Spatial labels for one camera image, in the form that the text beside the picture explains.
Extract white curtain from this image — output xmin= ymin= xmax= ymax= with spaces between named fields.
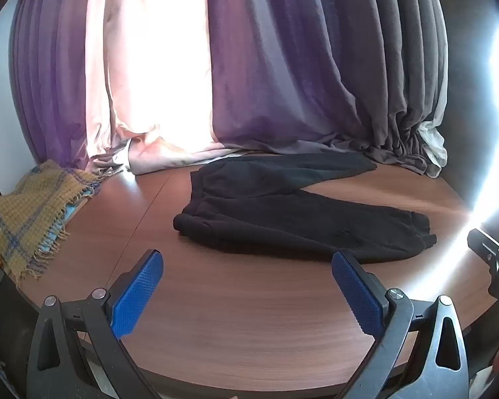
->
xmin=416 ymin=86 xmax=448 ymax=180

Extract yellow plaid fringed blanket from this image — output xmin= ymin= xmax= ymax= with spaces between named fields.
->
xmin=0 ymin=160 xmax=103 ymax=282

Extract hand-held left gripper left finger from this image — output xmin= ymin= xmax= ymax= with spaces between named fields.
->
xmin=27 ymin=248 xmax=165 ymax=399

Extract black pants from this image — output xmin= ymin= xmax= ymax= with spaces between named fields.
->
xmin=173 ymin=152 xmax=437 ymax=265

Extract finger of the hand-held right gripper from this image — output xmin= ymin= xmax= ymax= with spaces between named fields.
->
xmin=467 ymin=228 xmax=499 ymax=264

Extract purple curtain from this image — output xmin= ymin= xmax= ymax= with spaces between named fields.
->
xmin=9 ymin=0 xmax=111 ymax=172
xmin=205 ymin=0 xmax=381 ymax=155

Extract grey curtain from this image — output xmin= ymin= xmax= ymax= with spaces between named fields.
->
xmin=328 ymin=0 xmax=448 ymax=176

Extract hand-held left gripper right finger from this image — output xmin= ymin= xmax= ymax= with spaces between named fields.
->
xmin=331 ymin=249 xmax=473 ymax=399

